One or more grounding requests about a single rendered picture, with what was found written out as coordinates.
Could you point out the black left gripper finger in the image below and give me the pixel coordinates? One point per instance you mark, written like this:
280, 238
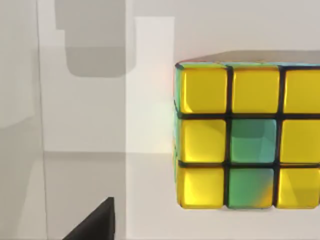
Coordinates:
100, 222

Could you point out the yellow and green puzzle cube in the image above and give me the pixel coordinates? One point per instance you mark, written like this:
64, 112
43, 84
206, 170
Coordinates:
250, 140

